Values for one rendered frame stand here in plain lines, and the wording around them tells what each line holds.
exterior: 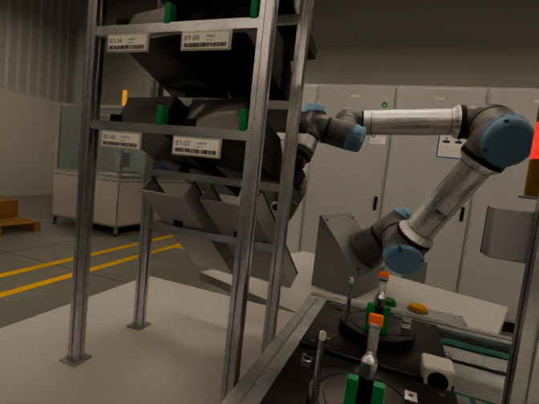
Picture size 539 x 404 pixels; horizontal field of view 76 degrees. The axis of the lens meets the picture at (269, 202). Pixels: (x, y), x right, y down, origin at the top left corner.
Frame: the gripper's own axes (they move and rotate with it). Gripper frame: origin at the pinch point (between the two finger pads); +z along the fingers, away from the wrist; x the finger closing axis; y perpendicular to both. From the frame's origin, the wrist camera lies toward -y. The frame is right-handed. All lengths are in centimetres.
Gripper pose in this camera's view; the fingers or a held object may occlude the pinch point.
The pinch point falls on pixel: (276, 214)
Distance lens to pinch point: 86.1
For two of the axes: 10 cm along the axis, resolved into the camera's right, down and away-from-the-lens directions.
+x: -9.4, -3.0, 1.4
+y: 0.2, 3.8, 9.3
